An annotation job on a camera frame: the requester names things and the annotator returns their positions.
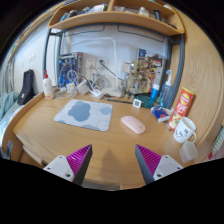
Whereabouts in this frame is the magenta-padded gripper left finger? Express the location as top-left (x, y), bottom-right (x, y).
top-left (43, 143), bottom-right (94, 187)

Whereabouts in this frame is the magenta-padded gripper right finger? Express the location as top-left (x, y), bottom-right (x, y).
top-left (134, 144), bottom-right (184, 185)

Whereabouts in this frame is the pink computer mouse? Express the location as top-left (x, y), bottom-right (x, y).
top-left (120, 115), bottom-right (147, 135)

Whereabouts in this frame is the grey blue-cloud mouse pad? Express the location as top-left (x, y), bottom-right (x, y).
top-left (53, 98), bottom-right (114, 132)

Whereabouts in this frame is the clear plastic cup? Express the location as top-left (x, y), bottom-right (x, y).
top-left (179, 140), bottom-right (199, 164)

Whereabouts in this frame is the white mug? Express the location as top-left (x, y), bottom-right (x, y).
top-left (173, 116), bottom-right (198, 144)

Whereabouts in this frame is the blue tissue pack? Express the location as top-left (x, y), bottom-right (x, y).
top-left (150, 105), bottom-right (173, 123)

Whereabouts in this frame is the red chips can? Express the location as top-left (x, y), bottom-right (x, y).
top-left (167, 86), bottom-right (196, 131)

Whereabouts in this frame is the teal round tin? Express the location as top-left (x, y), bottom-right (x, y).
top-left (135, 94), bottom-right (156, 109)

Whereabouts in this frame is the small white square clock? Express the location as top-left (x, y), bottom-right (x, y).
top-left (132, 97), bottom-right (142, 109)

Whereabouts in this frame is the blue tube with white cap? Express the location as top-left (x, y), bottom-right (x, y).
top-left (149, 83), bottom-right (161, 102)

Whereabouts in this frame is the white bottle with red cap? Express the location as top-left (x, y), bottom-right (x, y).
top-left (42, 69), bottom-right (55, 100)

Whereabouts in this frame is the white power strip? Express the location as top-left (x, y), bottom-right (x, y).
top-left (89, 88), bottom-right (106, 100)

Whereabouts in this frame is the white charger block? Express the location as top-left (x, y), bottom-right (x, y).
top-left (77, 79), bottom-right (90, 96)

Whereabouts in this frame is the teal blanket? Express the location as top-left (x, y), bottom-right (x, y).
top-left (0, 91), bottom-right (20, 134)

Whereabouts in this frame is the black bag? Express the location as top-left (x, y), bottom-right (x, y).
top-left (17, 69), bottom-right (36, 106)

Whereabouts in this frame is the tan brick-built figure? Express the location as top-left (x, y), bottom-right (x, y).
top-left (125, 60), bottom-right (150, 98)

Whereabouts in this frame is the colourful figure box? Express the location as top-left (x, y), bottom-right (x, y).
top-left (136, 48), bottom-right (167, 94)

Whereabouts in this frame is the blue model kit box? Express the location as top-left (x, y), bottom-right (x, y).
top-left (57, 52), bottom-right (84, 89)

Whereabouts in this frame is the green gooseneck plug light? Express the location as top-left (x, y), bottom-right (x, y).
top-left (98, 59), bottom-right (118, 77)

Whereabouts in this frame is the wooden shelf unit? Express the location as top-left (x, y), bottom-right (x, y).
top-left (47, 0), bottom-right (186, 37)

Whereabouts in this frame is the white tangled cable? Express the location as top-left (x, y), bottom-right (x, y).
top-left (54, 69), bottom-right (82, 98)

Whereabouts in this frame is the white wall-mounted box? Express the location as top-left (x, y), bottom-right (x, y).
top-left (120, 59), bottom-right (133, 74)

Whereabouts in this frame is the white wall socket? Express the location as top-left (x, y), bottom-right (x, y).
top-left (97, 57), bottom-right (109, 69)
top-left (84, 57), bottom-right (98, 71)

